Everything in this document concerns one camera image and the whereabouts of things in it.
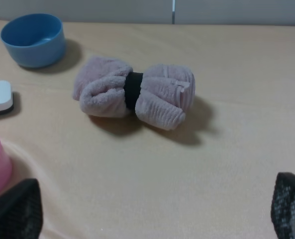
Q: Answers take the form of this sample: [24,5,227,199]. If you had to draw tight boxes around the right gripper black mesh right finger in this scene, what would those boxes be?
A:
[271,172,295,239]

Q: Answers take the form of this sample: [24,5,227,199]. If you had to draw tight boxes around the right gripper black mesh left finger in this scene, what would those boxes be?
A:
[0,178,43,239]

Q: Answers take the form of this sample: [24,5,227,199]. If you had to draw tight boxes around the beige tablecloth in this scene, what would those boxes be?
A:
[0,20,295,239]

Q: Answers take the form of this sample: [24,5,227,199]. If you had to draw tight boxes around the pink rolled towel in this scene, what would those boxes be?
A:
[73,56,195,130]

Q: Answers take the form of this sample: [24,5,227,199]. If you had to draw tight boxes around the black elastic band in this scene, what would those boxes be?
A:
[123,72,143,111]

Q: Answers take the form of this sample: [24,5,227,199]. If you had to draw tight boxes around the blue bowl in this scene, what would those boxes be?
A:
[0,13,66,68]

